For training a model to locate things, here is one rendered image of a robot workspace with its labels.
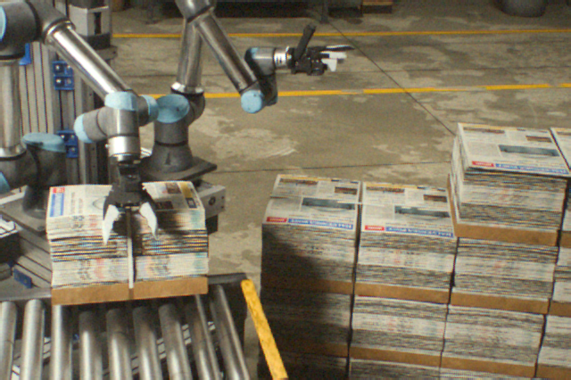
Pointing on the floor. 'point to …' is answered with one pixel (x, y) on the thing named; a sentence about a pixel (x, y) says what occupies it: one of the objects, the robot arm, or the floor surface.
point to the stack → (282, 258)
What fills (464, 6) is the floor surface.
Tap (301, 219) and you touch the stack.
